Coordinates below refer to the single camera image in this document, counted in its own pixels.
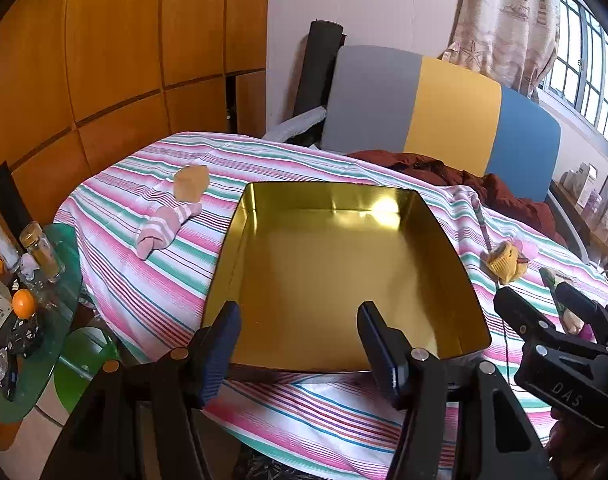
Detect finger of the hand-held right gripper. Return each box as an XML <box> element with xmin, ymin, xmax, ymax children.
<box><xmin>493</xmin><ymin>287</ymin><xmax>554</xmax><ymax>346</ymax></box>
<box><xmin>557</xmin><ymin>282</ymin><xmax>608</xmax><ymax>341</ymax></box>

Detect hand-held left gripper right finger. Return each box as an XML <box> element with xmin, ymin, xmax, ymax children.
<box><xmin>356</xmin><ymin>301</ymin><xmax>559</xmax><ymax>480</ymax></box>

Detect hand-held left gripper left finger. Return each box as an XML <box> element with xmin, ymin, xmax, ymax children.
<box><xmin>39</xmin><ymin>301</ymin><xmax>242</xmax><ymax>480</ymax></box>

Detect yellow knitted item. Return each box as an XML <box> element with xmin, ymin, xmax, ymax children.
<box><xmin>480</xmin><ymin>240</ymin><xmax>537</xmax><ymax>285</ymax></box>

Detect gold tin box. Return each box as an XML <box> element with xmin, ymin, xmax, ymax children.
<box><xmin>201</xmin><ymin>182</ymin><xmax>492</xmax><ymax>373</ymax></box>

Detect rust brown quilt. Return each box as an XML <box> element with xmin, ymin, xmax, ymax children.
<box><xmin>346</xmin><ymin>149</ymin><xmax>567</xmax><ymax>246</ymax></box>

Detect dark patterned floor mat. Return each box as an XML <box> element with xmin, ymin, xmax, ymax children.
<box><xmin>231</xmin><ymin>447</ymin><xmax>305</xmax><ymax>480</ymax></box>

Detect white carton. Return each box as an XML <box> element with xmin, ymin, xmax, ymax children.
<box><xmin>576</xmin><ymin>162</ymin><xmax>599</xmax><ymax>208</ymax></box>

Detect green plastic stool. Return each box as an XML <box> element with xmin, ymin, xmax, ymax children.
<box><xmin>54</xmin><ymin>326</ymin><xmax>122</xmax><ymax>413</ymax></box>

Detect pink striped sock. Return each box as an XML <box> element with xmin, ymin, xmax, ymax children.
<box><xmin>136</xmin><ymin>200</ymin><xmax>204</xmax><ymax>261</ymax></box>

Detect small tan packet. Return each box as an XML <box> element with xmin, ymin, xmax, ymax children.
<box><xmin>173</xmin><ymin>165</ymin><xmax>210</xmax><ymax>204</ymax></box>

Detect green glass table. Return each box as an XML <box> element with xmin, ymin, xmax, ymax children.
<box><xmin>0</xmin><ymin>222</ymin><xmax>85</xmax><ymax>423</ymax></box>

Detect black small gadget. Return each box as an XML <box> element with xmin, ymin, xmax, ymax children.
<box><xmin>4</xmin><ymin>317</ymin><xmax>47</xmax><ymax>361</ymax></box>

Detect glass jar yellow contents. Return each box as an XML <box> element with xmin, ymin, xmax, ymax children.
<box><xmin>19</xmin><ymin>221</ymin><xmax>65</xmax><ymax>283</ymax></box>

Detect grey yellow blue chair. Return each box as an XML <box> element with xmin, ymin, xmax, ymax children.
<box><xmin>321</xmin><ymin>45</ymin><xmax>562</xmax><ymax>203</ymax></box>

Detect barred glass window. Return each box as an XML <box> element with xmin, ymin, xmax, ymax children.
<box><xmin>544</xmin><ymin>0</ymin><xmax>608</xmax><ymax>146</ymax></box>

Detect tall glass bottle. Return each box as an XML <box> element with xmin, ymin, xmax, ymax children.
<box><xmin>0</xmin><ymin>195</ymin><xmax>22</xmax><ymax>273</ymax></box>

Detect black flat panel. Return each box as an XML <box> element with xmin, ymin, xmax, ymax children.
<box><xmin>0</xmin><ymin>161</ymin><xmax>35</xmax><ymax>246</ymax></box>

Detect patterned curtain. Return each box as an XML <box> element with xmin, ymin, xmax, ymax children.
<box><xmin>441</xmin><ymin>0</ymin><xmax>562</xmax><ymax>101</ymax></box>

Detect wooden wardrobe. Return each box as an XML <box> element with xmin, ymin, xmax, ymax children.
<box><xmin>0</xmin><ymin>0</ymin><xmax>272</xmax><ymax>241</ymax></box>

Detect thin grey cable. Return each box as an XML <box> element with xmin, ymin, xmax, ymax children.
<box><xmin>471</xmin><ymin>187</ymin><xmax>510</xmax><ymax>361</ymax></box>

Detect grey bed rail white wrapped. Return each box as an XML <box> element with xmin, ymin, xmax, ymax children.
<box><xmin>261</xmin><ymin>107</ymin><xmax>330</xmax><ymax>148</ymax></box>

